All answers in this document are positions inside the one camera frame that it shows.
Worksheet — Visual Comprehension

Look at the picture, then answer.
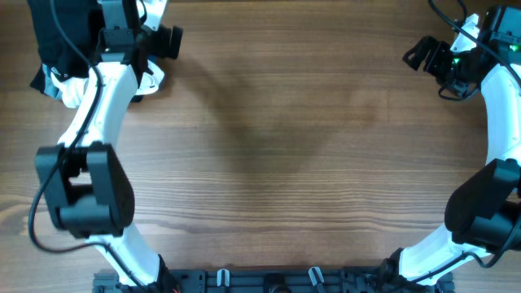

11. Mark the black t-shirt with white logo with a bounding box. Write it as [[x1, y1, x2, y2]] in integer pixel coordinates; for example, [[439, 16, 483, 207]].
[[28, 0, 104, 80]]

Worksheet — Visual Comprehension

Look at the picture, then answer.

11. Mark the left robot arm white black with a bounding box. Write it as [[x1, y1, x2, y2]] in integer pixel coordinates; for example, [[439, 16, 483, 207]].
[[29, 1, 183, 292]]

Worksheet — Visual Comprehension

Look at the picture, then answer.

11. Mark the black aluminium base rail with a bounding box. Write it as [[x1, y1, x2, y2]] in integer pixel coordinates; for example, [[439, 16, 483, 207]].
[[93, 267, 455, 293]]

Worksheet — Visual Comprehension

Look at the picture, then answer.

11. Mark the dark blue garment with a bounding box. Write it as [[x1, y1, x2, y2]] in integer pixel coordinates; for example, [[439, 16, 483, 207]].
[[29, 56, 158, 103]]

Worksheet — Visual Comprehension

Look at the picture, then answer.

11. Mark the light blue grey garment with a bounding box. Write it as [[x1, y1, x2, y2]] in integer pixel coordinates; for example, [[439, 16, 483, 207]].
[[42, 64, 62, 100]]

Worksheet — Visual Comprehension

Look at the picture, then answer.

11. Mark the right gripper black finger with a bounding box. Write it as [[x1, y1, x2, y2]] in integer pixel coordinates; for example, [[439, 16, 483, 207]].
[[403, 46, 427, 71], [415, 36, 438, 51]]

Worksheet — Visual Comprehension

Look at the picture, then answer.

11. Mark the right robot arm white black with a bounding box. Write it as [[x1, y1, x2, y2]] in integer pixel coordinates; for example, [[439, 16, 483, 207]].
[[375, 2, 520, 292]]

